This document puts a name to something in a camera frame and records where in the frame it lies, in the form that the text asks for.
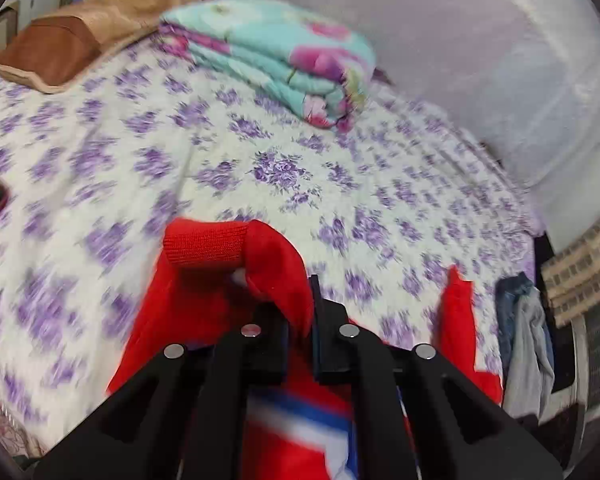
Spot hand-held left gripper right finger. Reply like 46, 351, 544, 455
308, 274, 563, 480

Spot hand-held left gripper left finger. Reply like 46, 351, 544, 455
34, 302, 291, 480

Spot red sweater with stripes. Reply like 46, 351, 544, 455
107, 218, 503, 480

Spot purple floral bed sheet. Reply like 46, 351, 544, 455
0, 32, 543, 453

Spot grey and blue clothes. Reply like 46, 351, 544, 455
495, 272, 556, 418

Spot beige patterned cloth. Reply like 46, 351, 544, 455
540, 212, 600, 328

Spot folded teal floral quilt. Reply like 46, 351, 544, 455
159, 0, 377, 133

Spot brown pillow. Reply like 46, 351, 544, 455
0, 0, 203, 95

